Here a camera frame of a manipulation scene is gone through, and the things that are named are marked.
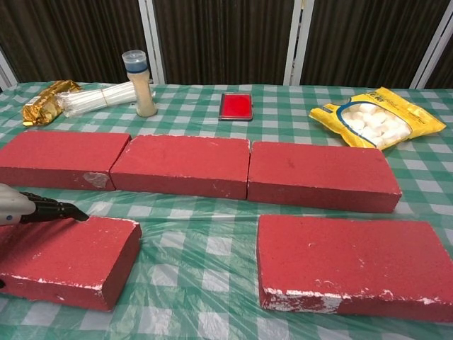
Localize green white checkered tablecloth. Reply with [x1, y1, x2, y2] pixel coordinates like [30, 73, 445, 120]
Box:
[0, 81, 453, 340]

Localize red brick grey patch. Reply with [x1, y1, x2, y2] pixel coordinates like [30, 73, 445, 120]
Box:
[0, 130, 132, 192]

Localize red foam brick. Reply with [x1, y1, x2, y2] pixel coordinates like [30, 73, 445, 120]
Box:
[0, 215, 142, 312]
[109, 134, 251, 201]
[246, 140, 403, 214]

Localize white metal frame post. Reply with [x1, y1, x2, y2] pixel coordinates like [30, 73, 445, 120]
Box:
[282, 0, 316, 86]
[0, 45, 18, 89]
[137, 0, 167, 85]
[410, 0, 453, 89]

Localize clear bottle blue cap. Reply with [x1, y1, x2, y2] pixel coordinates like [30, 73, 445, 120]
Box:
[121, 50, 159, 117]

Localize dark brown pleated curtain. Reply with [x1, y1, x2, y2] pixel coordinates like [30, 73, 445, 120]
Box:
[0, 0, 453, 89]

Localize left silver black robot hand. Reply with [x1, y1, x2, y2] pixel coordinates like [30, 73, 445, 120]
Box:
[0, 183, 90, 290]

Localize clear plastic sheet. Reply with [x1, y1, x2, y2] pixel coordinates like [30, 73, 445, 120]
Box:
[0, 187, 453, 340]

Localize gold foil package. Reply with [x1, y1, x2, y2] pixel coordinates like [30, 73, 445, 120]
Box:
[22, 80, 83, 128]

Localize yellow bag white cubes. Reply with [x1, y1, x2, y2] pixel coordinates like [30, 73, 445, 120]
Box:
[309, 86, 447, 149]

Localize red ink pad case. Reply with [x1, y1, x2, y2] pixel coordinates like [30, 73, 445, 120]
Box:
[218, 93, 255, 122]

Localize red brick white chipped edge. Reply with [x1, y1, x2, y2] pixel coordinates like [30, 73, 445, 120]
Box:
[257, 214, 453, 324]

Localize bundle of white straws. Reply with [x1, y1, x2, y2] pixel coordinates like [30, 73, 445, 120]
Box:
[56, 81, 137, 118]

